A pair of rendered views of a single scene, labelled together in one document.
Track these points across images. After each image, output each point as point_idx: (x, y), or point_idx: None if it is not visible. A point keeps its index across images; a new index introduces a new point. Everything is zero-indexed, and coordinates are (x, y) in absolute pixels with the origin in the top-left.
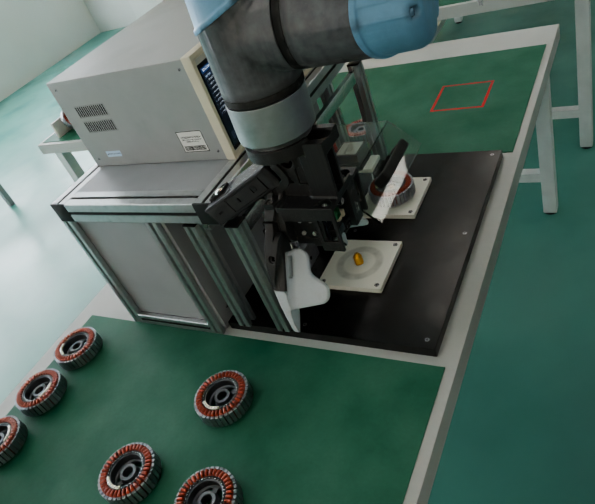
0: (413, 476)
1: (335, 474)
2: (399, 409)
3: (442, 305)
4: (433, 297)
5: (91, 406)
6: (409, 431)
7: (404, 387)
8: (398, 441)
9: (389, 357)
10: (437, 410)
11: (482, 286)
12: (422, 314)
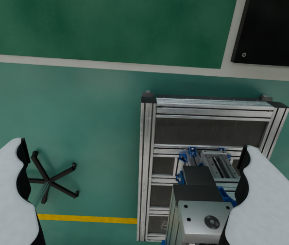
0: (138, 64)
1: (127, 8)
2: (184, 43)
3: (279, 60)
4: None
5: None
6: (168, 55)
7: (203, 43)
8: (160, 49)
9: (233, 22)
10: (185, 70)
11: None
12: (272, 44)
